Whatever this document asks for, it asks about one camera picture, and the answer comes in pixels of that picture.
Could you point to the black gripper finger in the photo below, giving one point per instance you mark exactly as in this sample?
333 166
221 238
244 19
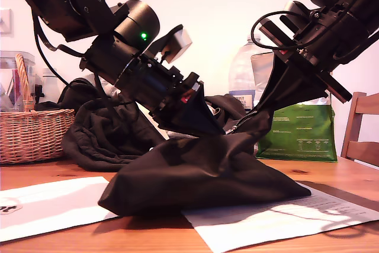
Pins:
276 81
195 116
299 91

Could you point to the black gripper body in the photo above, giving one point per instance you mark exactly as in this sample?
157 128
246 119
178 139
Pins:
151 87
325 39

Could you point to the black zip bag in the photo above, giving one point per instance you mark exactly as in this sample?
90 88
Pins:
192 176

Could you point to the large clear water bottle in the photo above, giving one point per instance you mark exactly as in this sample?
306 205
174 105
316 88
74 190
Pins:
242 69

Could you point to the green and silver pouch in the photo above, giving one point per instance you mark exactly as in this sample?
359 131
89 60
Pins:
296 134

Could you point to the wooden chair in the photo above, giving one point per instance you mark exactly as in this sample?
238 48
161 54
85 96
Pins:
352 122

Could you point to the black hoodie with grey lining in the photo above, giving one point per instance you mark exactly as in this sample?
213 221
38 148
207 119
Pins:
89 137

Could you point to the white bottle with cap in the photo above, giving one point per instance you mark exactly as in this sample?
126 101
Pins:
50 90

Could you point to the small black object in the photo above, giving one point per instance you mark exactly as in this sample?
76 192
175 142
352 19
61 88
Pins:
39 93

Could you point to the white printed paper sheet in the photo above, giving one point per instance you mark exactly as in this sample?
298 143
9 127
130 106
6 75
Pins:
251 232

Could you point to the clear jar with grey lid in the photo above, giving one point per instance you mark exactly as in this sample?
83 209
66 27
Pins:
9 69

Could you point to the white paper with black sticker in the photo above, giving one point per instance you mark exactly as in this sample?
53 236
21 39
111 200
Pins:
44 211

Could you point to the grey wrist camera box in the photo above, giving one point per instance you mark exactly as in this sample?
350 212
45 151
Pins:
180 44
291 7

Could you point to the white wall plate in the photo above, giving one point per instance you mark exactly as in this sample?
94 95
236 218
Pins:
6 25

